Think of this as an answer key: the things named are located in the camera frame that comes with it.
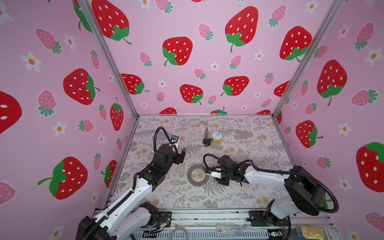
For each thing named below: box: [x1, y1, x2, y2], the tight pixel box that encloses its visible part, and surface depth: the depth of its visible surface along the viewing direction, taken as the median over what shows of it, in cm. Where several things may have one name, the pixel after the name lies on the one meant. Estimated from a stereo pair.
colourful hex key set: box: [202, 127, 212, 147], surface depth 106 cm
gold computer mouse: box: [301, 225, 326, 240], surface depth 69 cm
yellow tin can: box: [212, 131, 223, 145], surface depth 103 cm
